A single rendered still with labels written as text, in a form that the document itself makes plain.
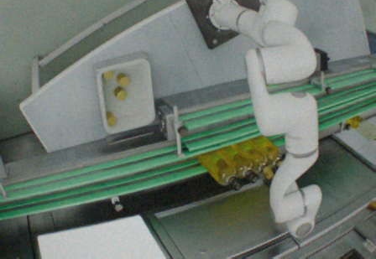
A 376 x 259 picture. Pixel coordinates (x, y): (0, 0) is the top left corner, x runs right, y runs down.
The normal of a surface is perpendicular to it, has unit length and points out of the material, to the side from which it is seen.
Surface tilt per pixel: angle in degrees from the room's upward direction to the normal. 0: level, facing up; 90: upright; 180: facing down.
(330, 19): 0
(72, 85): 0
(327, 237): 90
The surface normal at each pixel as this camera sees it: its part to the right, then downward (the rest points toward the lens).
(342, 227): -0.07, -0.89
